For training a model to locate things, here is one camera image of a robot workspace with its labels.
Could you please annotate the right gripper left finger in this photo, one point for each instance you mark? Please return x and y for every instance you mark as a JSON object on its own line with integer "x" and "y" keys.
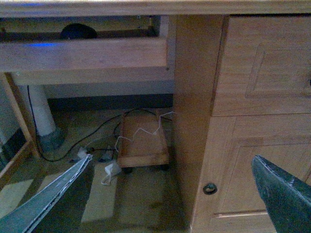
{"x": 57, "y": 208}

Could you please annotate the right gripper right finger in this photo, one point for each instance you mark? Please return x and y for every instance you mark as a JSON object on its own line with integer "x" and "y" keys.
{"x": 287, "y": 199}

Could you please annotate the dark grey computer mouse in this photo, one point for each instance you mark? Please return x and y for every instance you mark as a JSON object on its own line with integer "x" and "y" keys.
{"x": 78, "y": 31}

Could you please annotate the white power adapter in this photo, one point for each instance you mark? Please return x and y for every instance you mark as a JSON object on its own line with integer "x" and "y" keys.
{"x": 111, "y": 170}

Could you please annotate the white pipe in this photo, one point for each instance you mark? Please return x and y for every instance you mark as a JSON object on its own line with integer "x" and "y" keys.
{"x": 50, "y": 136}

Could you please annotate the round metal drawer pull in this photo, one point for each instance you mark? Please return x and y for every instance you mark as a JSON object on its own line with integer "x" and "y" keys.
{"x": 210, "y": 189}

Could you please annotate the wooden desk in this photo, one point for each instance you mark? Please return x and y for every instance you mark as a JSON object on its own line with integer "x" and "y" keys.
{"x": 242, "y": 86}

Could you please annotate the pull-out keyboard tray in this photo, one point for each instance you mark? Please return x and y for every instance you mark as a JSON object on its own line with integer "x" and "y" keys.
{"x": 127, "y": 49}

